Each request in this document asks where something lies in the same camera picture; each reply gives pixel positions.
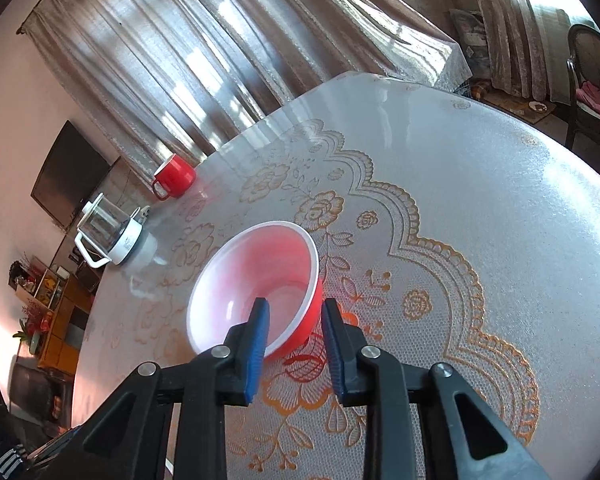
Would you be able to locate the black flat screen television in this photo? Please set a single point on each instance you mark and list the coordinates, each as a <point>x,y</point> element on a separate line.
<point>72,175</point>

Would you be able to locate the yellow wooden cabinet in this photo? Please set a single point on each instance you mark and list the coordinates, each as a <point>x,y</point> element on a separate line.
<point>62,320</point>

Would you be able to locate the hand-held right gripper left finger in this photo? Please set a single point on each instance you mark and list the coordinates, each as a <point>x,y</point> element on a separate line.
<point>257,350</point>

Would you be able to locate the red plastic bowl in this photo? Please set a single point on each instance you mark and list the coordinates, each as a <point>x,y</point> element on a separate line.
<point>260,270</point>

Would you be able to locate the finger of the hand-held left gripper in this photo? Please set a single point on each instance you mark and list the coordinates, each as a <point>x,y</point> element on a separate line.
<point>55,445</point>

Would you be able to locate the grey bag pile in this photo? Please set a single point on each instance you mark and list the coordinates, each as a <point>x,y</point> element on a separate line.
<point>467,30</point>

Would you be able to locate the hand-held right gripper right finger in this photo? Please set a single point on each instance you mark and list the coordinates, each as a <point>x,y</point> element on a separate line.
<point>336,355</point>

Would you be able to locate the red mug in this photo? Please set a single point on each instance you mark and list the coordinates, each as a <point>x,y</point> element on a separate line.
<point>177,175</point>

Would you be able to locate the lace pattern tablecloth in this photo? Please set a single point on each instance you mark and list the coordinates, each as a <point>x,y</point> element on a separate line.
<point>455,210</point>

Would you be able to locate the wide grey sheer curtain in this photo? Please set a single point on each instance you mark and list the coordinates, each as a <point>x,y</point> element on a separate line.
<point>205,50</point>

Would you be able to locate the dark oval back chair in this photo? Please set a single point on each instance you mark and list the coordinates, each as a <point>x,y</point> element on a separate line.
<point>592,55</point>

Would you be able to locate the narrow grey sheer curtain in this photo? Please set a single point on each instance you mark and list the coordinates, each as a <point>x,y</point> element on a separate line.
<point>515,30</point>

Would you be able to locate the white glass electric kettle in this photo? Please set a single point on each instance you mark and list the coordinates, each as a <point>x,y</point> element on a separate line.
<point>110,230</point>

